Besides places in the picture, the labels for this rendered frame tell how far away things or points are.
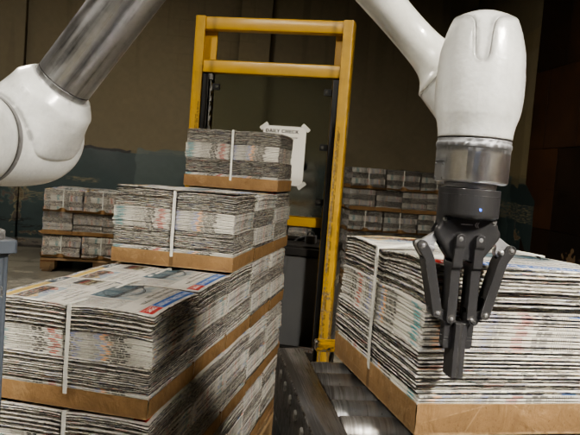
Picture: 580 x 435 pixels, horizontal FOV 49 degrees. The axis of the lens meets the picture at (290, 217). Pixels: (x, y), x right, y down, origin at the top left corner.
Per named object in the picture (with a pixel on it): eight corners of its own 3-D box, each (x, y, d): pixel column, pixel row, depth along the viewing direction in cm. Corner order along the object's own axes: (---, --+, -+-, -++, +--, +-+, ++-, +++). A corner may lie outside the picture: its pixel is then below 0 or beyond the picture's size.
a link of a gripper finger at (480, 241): (463, 232, 82) (473, 232, 82) (457, 318, 83) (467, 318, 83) (475, 235, 78) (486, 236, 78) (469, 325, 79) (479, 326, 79)
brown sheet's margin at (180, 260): (110, 260, 192) (110, 246, 192) (145, 250, 221) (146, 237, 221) (232, 273, 187) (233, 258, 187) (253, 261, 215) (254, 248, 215)
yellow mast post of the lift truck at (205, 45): (171, 381, 312) (195, 15, 301) (177, 375, 321) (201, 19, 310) (189, 383, 310) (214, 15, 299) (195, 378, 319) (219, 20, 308)
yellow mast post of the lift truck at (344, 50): (305, 400, 300) (335, 19, 289) (307, 394, 309) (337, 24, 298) (324, 402, 299) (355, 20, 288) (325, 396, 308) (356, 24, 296)
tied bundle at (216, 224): (109, 262, 192) (113, 185, 191) (145, 252, 221) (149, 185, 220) (231, 274, 187) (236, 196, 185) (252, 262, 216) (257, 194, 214)
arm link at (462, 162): (426, 139, 83) (422, 185, 83) (452, 135, 74) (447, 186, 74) (493, 145, 84) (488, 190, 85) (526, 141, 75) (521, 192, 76)
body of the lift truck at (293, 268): (185, 392, 326) (195, 236, 321) (216, 362, 380) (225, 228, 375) (319, 411, 314) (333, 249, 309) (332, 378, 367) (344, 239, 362)
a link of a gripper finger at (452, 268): (468, 235, 78) (457, 233, 78) (457, 325, 78) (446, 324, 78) (456, 231, 82) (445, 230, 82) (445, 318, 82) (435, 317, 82)
